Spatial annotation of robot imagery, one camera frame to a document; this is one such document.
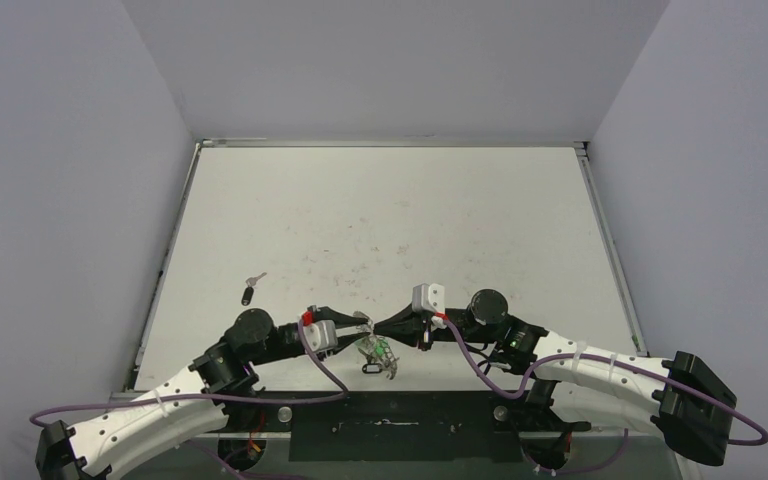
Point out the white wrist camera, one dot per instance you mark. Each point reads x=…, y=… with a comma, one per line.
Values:
x=430, y=298
x=320, y=335

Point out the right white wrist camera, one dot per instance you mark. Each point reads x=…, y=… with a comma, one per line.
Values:
x=430, y=298

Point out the metal disc with keyrings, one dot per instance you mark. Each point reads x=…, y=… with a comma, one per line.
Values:
x=392, y=362

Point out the key with green tag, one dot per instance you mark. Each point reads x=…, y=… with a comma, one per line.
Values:
x=374, y=347

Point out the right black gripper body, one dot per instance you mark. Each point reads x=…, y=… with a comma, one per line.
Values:
x=417, y=325

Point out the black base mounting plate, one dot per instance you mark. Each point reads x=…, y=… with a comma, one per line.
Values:
x=406, y=426

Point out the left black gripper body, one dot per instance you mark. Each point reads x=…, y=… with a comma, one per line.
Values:
x=285, y=345

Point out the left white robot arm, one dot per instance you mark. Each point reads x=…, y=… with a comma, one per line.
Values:
x=215, y=390

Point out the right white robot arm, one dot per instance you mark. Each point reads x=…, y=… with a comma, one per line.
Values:
x=680, y=400

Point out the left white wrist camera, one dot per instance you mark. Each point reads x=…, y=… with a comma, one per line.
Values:
x=320, y=335

